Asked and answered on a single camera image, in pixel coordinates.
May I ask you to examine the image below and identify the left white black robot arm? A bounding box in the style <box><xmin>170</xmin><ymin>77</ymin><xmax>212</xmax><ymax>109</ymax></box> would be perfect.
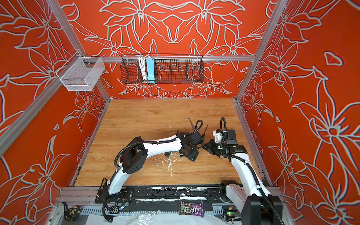
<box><xmin>102</xmin><ymin>120</ymin><xmax>205</xmax><ymax>223</ymax></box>

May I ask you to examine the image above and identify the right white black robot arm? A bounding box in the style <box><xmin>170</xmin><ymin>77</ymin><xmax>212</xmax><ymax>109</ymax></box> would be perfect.
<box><xmin>203</xmin><ymin>117</ymin><xmax>285</xmax><ymax>225</ymax></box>

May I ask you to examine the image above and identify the small electronics board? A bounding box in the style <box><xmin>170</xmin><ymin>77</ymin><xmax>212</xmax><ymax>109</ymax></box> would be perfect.
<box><xmin>223</xmin><ymin>205</ymin><xmax>237</xmax><ymax>222</ymax></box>

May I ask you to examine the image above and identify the purple candy bag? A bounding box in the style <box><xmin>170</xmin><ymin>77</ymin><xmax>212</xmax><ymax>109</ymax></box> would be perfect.
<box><xmin>178</xmin><ymin>202</ymin><xmax>204</xmax><ymax>218</ymax></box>

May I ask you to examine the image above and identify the clear plastic wrap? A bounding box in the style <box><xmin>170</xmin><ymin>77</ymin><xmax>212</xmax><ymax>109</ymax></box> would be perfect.
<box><xmin>114</xmin><ymin>212</ymin><xmax>167</xmax><ymax>225</ymax></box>

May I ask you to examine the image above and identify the light blue box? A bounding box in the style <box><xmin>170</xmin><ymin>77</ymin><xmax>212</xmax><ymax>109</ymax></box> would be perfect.
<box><xmin>146</xmin><ymin>58</ymin><xmax>155</xmax><ymax>83</ymax></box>

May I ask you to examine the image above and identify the yellow black tape measure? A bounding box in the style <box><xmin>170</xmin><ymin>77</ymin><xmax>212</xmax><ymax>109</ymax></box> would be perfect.
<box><xmin>64</xmin><ymin>205</ymin><xmax>83</xmax><ymax>222</ymax></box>

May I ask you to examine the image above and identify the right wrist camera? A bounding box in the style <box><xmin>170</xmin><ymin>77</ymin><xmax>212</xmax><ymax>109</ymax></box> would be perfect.
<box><xmin>212</xmin><ymin>129</ymin><xmax>223</xmax><ymax>143</ymax></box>

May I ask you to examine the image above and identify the black wire wall basket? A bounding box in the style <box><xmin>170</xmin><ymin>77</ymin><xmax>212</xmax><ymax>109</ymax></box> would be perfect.
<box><xmin>120</xmin><ymin>53</ymin><xmax>205</xmax><ymax>84</ymax></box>

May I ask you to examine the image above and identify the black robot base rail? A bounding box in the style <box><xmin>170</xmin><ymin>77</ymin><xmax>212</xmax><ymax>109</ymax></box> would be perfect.
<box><xmin>111</xmin><ymin>184</ymin><xmax>234</xmax><ymax>214</ymax></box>

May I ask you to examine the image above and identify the white coiled cable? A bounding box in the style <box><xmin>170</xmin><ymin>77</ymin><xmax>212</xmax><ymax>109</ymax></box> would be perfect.
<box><xmin>137</xmin><ymin>56</ymin><xmax>149</xmax><ymax>82</ymax></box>

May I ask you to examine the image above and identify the white mesh wall basket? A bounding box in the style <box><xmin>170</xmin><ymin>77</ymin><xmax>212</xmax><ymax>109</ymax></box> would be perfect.
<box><xmin>55</xmin><ymin>52</ymin><xmax>105</xmax><ymax>92</ymax></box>

